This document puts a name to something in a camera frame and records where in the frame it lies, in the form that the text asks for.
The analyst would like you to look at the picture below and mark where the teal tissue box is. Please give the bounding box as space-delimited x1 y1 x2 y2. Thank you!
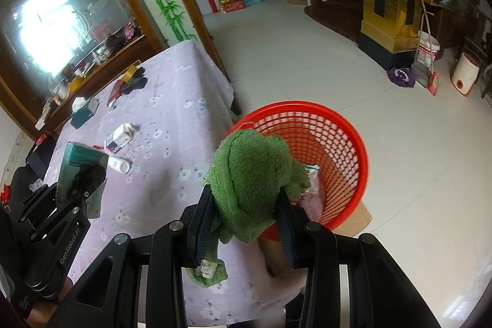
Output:
70 97 100 129

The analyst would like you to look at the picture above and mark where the green towel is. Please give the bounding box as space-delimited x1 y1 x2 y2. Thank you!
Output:
186 130 312 289

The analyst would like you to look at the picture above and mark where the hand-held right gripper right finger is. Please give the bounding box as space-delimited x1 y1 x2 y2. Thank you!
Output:
275 190 442 328

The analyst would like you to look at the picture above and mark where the person's left hand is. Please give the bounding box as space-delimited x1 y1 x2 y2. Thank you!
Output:
27 276 76 328

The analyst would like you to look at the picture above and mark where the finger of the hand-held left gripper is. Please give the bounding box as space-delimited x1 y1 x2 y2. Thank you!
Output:
58 164 108 215

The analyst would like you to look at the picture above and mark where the lilac floral tablecloth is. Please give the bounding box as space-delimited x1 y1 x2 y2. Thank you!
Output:
42 40 308 326

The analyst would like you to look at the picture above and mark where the red flat packet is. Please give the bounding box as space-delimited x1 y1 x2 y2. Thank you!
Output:
108 80 126 108

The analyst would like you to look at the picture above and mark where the white plastic bottle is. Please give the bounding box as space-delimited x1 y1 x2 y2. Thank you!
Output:
108 157 132 174

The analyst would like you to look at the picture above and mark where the white medicine box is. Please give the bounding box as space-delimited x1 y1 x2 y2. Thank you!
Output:
105 123 140 154

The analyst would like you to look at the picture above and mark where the teal packet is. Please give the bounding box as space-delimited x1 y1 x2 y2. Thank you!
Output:
58 141 110 219

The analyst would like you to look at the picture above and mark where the purple mop head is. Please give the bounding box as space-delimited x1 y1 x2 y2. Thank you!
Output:
386 67 417 89

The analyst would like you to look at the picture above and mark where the white cylindrical container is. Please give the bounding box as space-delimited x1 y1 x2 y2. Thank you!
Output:
451 52 481 97

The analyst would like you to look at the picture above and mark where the pink wrapper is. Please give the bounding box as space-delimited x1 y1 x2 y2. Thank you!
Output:
300 170 328 222

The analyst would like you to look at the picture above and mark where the yellow small box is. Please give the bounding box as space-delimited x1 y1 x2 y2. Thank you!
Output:
117 65 143 83

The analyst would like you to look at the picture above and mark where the black chair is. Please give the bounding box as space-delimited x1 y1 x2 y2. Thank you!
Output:
0 167 50 207

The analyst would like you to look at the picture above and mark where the white bucket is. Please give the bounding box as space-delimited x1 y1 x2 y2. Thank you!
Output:
417 30 440 69

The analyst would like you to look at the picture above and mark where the red plastic basket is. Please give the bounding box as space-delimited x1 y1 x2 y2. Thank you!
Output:
227 101 369 241

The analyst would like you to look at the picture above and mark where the wooden sideboard with mirror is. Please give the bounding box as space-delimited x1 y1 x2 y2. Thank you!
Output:
0 0 236 144

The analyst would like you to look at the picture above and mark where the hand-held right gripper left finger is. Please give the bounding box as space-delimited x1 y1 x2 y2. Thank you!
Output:
46 184 224 328

